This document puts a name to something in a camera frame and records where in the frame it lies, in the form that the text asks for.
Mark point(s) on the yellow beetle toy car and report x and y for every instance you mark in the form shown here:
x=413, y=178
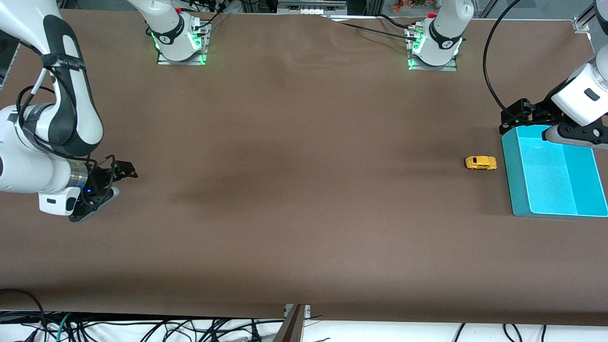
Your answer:
x=480, y=163

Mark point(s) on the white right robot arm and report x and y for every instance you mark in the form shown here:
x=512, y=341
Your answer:
x=28, y=171

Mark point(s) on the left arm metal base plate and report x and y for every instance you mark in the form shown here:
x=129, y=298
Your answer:
x=451, y=68

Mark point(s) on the aluminium frame corner bracket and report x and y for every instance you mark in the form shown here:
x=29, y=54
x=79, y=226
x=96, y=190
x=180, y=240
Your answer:
x=582, y=24

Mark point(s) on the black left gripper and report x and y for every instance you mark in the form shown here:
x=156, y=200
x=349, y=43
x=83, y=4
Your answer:
x=538, y=109

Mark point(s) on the teal plastic storage bin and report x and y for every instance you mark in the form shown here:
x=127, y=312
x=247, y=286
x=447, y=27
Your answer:
x=546, y=185

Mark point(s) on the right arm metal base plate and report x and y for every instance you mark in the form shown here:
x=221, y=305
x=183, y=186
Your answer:
x=164, y=61

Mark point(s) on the orange background objects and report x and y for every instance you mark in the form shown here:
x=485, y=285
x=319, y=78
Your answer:
x=399, y=5

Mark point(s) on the white power strip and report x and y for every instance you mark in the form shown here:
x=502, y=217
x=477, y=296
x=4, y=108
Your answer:
x=308, y=9

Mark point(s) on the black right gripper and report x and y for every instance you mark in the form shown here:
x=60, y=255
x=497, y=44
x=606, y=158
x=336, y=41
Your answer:
x=100, y=179

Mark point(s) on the table edge support beam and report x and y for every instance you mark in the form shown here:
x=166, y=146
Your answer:
x=292, y=327

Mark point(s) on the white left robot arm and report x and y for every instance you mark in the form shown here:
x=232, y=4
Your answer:
x=444, y=28

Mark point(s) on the brown table cover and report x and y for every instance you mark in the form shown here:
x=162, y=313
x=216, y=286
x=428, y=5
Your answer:
x=304, y=213

